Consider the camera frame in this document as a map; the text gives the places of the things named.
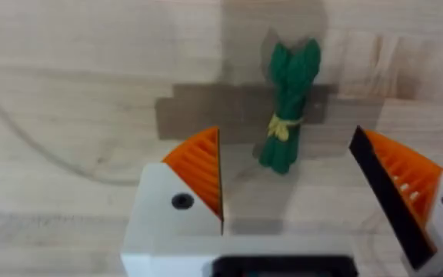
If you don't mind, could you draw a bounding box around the green toy asparagus bundle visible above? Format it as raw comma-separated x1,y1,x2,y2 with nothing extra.
252,38,322,175

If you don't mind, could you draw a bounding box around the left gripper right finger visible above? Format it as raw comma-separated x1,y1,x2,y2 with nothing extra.
348,125,443,271

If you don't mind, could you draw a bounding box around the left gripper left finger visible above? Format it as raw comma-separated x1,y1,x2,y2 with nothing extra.
122,125,225,255

